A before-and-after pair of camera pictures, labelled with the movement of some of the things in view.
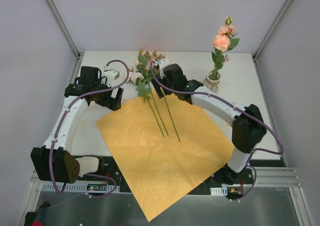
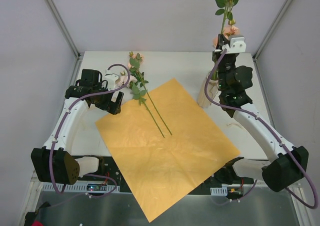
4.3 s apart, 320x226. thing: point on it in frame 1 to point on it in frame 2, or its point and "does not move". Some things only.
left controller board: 101,188 does not move
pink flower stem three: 136,76 to 138,96
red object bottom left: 37,223 does not move
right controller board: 231,193 does not move
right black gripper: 158,88 to 222,50
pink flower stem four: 146,90 to 135,60
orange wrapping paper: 163,147 does not move
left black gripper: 113,102 does not move
